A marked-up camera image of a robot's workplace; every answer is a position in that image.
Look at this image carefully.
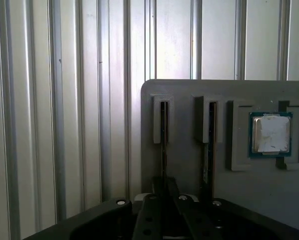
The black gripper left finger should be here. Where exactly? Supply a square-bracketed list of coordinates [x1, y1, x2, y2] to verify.
[20, 176, 167, 240]

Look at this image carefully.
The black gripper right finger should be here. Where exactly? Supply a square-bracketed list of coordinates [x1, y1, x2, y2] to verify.
[165, 177, 299, 240]

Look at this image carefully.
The grey parts rack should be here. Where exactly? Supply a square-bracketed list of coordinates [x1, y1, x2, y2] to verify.
[140, 79, 299, 238]

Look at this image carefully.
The silver CPU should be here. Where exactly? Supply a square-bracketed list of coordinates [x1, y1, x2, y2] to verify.
[248, 111, 294, 158]

